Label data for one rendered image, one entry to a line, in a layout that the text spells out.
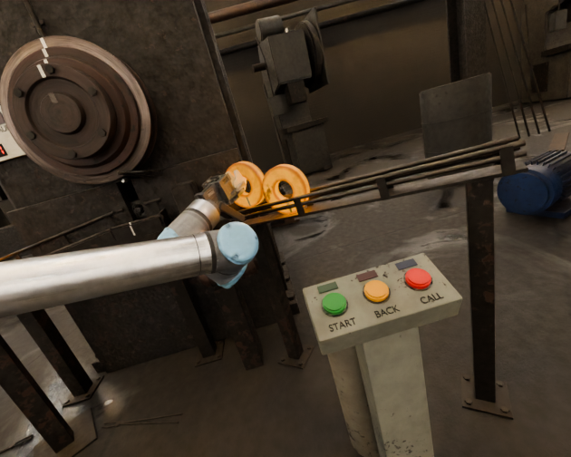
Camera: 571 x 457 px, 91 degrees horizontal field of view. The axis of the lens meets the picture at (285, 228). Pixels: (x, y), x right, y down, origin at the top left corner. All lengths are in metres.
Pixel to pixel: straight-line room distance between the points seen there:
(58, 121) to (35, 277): 0.69
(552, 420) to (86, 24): 1.92
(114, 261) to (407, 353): 0.53
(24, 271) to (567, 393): 1.32
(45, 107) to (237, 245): 0.81
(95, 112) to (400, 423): 1.17
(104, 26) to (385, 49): 7.18
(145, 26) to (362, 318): 1.23
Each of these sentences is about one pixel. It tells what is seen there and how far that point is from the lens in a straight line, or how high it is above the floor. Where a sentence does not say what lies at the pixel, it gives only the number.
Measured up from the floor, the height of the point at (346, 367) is 0.34.
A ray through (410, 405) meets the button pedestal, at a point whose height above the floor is 0.36.
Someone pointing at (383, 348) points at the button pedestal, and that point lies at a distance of 0.54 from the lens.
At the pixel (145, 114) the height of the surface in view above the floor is 1.06.
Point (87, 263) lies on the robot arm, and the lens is 0.56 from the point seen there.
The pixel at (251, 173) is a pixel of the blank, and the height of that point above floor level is 0.79.
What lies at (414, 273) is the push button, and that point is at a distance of 0.53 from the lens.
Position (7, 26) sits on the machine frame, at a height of 1.47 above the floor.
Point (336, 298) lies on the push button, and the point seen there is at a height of 0.61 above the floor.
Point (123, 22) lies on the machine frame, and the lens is 1.39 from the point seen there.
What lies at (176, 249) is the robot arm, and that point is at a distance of 0.56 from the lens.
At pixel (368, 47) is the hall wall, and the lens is 7.97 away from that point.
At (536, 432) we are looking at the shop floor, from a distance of 1.12.
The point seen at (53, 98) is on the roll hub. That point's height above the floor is 1.16.
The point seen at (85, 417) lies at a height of 0.01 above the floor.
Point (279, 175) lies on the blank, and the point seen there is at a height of 0.77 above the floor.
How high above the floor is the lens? 0.90
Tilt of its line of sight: 19 degrees down
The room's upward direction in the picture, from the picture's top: 16 degrees counter-clockwise
